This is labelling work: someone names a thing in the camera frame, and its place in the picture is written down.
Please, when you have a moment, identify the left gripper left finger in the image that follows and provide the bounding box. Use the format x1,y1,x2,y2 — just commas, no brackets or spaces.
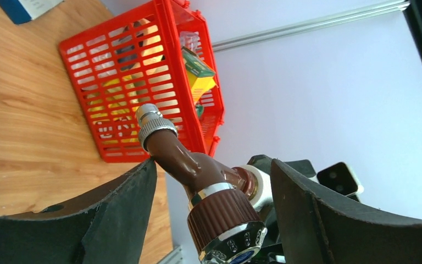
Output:
0,159,157,263

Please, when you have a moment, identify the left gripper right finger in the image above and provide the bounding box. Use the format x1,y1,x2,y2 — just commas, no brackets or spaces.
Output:
270,158,422,264

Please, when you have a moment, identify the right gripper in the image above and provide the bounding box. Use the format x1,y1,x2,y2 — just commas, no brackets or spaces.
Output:
248,155,319,263

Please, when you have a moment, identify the brown water faucet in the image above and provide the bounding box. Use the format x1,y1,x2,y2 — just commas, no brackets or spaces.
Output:
136,103,267,263

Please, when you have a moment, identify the white pipe elbow fitting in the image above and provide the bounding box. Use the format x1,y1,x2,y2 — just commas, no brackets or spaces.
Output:
241,164,273,212

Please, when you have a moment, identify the orange green sponge box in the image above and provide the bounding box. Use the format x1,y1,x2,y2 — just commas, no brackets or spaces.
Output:
181,47,216,104

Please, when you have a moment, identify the red plastic basket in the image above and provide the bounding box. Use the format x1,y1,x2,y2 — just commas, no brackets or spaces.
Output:
59,1,224,163

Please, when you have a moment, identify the blue white box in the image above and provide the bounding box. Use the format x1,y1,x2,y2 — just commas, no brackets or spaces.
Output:
0,0,63,25

